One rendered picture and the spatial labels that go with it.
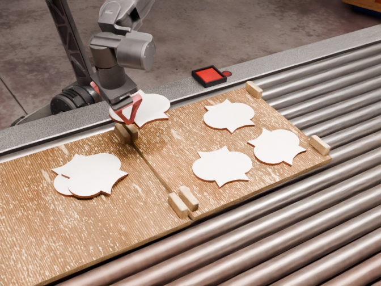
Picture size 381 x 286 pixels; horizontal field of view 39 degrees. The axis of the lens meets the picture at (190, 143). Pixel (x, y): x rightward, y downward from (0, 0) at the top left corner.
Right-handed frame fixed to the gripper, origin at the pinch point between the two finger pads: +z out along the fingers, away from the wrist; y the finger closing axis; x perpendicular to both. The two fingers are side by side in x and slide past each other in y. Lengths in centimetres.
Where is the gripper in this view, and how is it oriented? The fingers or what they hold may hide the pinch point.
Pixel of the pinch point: (121, 112)
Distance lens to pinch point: 122.8
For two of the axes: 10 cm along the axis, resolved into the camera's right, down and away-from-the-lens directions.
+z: 1.0, 6.8, 7.2
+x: -8.3, 4.6, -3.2
